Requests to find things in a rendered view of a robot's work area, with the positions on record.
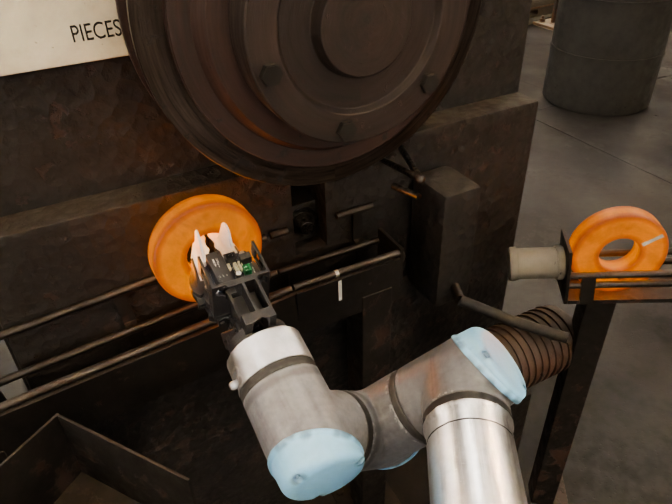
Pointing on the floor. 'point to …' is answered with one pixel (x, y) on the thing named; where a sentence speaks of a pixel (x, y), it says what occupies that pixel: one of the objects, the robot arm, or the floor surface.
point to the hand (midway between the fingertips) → (205, 237)
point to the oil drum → (606, 55)
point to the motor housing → (535, 354)
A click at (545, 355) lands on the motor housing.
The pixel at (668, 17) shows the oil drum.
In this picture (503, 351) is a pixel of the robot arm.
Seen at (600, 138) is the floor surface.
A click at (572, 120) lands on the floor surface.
